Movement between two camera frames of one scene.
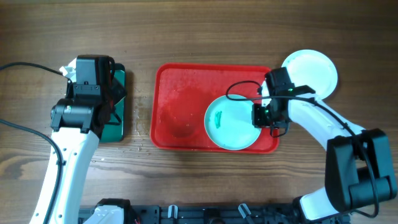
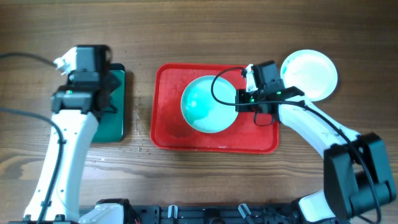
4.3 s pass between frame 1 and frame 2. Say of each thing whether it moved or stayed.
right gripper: moved
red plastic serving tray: stayed
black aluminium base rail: stayed
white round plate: stayed
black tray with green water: stayed
